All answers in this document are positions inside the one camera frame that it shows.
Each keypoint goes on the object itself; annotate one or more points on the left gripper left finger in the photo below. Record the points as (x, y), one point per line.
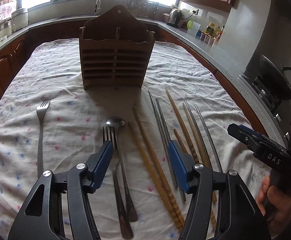
(40, 216)

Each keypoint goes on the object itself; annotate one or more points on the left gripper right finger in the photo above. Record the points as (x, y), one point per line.
(238, 217)

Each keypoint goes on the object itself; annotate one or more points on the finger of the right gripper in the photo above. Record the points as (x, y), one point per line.
(247, 136)

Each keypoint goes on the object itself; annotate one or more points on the short brown wooden chopstick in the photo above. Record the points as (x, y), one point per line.
(212, 217)

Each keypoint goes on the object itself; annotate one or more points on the curved steel chopstick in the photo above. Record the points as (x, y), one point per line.
(198, 129)
(210, 140)

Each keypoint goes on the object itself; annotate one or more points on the tan wooden chopstick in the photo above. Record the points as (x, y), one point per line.
(196, 137)

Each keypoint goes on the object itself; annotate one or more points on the brown carved wooden chopstick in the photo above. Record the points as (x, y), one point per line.
(183, 127)

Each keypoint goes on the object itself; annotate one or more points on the steel spoon wooden handle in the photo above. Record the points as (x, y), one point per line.
(117, 122)

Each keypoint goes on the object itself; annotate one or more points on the right hand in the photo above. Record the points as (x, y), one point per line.
(280, 200)

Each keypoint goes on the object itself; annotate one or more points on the gas stove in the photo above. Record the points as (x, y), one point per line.
(277, 111)

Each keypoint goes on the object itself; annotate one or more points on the black wok with lid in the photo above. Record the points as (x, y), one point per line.
(274, 79)

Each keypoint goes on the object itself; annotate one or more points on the white floral tablecloth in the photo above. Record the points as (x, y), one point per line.
(75, 117)

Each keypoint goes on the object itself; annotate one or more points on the lone steel fork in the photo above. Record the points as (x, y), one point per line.
(41, 111)

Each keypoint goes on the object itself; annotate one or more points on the spice jar set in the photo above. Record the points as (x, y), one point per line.
(209, 40)

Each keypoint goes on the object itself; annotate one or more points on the yellow oil bottle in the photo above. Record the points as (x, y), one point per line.
(210, 29)

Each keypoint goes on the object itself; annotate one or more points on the green white pitcher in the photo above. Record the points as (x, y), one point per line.
(193, 27)

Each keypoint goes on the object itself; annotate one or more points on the steel electric kettle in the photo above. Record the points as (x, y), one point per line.
(174, 17)

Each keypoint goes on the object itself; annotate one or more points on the wooden utensil holder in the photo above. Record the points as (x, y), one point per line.
(115, 49)

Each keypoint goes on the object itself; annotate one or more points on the dish drying rack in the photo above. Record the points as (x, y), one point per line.
(142, 8)

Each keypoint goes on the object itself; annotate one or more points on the small white blender appliance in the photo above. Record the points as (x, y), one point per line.
(6, 29)

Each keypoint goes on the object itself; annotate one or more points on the white pot cooker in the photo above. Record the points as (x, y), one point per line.
(19, 19)

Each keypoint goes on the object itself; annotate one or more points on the sink faucet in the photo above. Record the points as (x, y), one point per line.
(97, 7)

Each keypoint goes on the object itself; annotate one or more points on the steel fork wooden handle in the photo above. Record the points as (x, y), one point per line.
(126, 230)

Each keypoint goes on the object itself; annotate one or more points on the wall power socket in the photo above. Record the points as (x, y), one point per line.
(194, 11)

